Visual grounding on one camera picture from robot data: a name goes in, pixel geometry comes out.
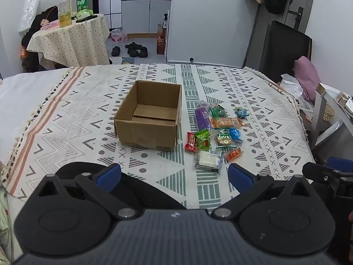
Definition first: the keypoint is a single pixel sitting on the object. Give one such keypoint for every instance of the pink cloth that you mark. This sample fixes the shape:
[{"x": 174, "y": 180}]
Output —
[{"x": 306, "y": 74}]

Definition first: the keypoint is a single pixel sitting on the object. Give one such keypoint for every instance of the brown paper bag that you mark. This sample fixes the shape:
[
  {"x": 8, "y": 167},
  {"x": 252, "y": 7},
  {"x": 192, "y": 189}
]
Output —
[{"x": 160, "y": 28}]

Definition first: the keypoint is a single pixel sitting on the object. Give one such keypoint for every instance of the pastel quilt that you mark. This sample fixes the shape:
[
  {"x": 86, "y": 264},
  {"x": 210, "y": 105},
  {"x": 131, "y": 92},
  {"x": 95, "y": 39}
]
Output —
[{"x": 4, "y": 220}]

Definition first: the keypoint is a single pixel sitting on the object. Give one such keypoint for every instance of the cartoon figure toy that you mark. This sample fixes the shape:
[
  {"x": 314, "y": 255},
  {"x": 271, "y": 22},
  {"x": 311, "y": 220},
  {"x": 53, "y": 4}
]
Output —
[{"x": 44, "y": 23}]

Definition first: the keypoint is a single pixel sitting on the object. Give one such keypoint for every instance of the black slipper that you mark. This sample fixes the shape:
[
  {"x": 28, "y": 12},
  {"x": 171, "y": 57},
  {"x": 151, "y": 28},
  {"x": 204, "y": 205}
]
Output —
[
  {"x": 132, "y": 45},
  {"x": 133, "y": 52},
  {"x": 143, "y": 52},
  {"x": 115, "y": 51}
]

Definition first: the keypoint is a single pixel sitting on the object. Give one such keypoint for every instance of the red drink bottle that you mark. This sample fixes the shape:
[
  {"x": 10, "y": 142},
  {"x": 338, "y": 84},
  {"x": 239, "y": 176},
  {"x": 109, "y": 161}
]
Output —
[{"x": 160, "y": 42}]

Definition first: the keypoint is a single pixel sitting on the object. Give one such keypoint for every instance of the pack of water bottles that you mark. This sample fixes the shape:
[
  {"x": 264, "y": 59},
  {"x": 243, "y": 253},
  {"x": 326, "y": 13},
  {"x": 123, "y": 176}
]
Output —
[{"x": 118, "y": 35}]

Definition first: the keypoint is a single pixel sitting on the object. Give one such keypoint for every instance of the bottle of yellow liquid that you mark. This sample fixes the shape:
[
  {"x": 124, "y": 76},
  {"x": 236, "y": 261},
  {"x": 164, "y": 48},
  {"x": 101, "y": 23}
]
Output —
[{"x": 64, "y": 16}]

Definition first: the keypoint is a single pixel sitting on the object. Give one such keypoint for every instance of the blue green candy packet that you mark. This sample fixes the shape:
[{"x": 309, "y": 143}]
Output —
[{"x": 241, "y": 113}]

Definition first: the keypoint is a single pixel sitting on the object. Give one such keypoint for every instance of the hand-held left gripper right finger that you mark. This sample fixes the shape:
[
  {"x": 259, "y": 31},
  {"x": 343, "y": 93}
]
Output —
[{"x": 240, "y": 176}]

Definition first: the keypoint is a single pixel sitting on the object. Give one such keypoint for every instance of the clear white cake packet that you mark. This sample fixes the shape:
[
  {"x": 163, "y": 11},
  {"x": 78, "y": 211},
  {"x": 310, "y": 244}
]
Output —
[{"x": 206, "y": 160}]

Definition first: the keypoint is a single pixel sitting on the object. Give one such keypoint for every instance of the black clothing pile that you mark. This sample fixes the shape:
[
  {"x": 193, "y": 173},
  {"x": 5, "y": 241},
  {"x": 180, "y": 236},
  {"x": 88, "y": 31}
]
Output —
[{"x": 35, "y": 24}]

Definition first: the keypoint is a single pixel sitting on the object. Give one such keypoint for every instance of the pink plastic box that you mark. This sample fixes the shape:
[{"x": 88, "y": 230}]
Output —
[{"x": 52, "y": 24}]

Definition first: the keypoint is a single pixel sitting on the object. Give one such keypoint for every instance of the small orange snack packet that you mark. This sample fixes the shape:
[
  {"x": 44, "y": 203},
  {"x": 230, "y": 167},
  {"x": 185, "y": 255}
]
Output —
[{"x": 233, "y": 154}]

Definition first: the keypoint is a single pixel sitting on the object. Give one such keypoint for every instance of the cardboard box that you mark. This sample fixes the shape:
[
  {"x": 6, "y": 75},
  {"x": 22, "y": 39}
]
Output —
[{"x": 146, "y": 132}]

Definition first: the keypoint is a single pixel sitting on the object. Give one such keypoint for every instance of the green and red snack packet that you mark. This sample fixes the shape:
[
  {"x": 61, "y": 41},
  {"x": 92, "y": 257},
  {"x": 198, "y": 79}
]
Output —
[{"x": 202, "y": 138}]

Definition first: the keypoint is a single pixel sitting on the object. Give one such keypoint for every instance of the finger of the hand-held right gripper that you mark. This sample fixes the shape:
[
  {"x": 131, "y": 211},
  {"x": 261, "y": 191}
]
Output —
[
  {"x": 313, "y": 171},
  {"x": 340, "y": 163}
]

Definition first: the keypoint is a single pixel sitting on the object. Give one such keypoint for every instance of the white kitchen cabinet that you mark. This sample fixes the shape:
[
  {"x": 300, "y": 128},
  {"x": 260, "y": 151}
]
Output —
[{"x": 138, "y": 16}]

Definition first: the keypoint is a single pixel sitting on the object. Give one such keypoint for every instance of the orange bag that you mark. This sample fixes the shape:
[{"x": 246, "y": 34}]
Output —
[{"x": 23, "y": 52}]

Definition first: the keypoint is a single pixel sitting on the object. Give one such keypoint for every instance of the green round-label snack packet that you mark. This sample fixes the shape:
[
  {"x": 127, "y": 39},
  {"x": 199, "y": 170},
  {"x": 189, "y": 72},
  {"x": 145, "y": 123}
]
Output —
[{"x": 223, "y": 138}]

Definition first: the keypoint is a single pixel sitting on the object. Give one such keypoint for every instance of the bubble wrap sheet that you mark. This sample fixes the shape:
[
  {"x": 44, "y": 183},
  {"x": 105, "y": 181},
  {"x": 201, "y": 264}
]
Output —
[{"x": 29, "y": 11}]

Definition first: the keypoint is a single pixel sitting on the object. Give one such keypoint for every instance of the white stool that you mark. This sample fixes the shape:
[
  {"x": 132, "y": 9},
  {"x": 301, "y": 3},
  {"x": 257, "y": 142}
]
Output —
[{"x": 321, "y": 107}]

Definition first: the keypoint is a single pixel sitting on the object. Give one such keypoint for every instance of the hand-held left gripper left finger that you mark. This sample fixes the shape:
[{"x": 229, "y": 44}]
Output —
[{"x": 109, "y": 175}]

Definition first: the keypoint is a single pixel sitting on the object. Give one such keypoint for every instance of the grey leaning board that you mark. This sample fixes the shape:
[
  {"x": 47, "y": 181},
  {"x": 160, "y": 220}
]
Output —
[{"x": 252, "y": 41}]

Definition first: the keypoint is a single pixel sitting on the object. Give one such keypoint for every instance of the white bed sheet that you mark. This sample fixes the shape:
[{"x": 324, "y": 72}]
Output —
[{"x": 24, "y": 96}]

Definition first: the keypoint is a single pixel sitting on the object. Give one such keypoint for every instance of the green tissue pack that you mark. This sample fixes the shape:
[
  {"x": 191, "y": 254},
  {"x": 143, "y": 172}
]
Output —
[{"x": 84, "y": 14}]

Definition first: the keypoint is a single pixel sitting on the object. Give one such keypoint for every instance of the plain blue snack packet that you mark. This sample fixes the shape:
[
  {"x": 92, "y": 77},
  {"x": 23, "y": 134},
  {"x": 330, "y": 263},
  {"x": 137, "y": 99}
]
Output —
[{"x": 235, "y": 134}]

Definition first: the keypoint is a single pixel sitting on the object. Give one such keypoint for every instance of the green soda bottle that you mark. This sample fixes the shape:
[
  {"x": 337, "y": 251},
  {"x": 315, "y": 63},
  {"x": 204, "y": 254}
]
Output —
[{"x": 82, "y": 2}]

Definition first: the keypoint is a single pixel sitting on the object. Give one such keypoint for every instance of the white plastic bag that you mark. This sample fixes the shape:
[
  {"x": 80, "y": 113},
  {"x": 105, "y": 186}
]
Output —
[{"x": 292, "y": 87}]

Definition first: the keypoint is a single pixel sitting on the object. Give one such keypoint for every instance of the table with dotted tablecloth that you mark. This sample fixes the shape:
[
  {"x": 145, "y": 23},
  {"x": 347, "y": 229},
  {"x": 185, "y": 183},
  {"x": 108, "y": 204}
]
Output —
[{"x": 69, "y": 41}]

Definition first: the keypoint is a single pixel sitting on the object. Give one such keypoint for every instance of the black framed glass door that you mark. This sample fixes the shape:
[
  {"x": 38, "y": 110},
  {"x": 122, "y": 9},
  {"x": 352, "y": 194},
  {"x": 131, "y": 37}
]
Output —
[{"x": 113, "y": 0}]

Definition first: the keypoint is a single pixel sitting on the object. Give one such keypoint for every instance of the spray bottle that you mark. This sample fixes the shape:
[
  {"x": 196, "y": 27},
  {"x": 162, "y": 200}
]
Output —
[{"x": 165, "y": 22}]

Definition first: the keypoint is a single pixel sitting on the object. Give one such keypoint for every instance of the orange biscuit packet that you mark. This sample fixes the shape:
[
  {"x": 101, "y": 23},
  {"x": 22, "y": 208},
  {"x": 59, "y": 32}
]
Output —
[{"x": 224, "y": 122}]

